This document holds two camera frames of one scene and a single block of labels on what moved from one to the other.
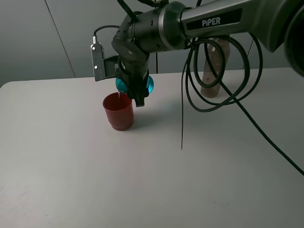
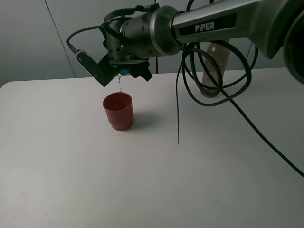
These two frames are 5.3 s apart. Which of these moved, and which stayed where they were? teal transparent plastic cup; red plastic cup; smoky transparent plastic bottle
Moved: teal transparent plastic cup
Stayed: red plastic cup; smoky transparent plastic bottle
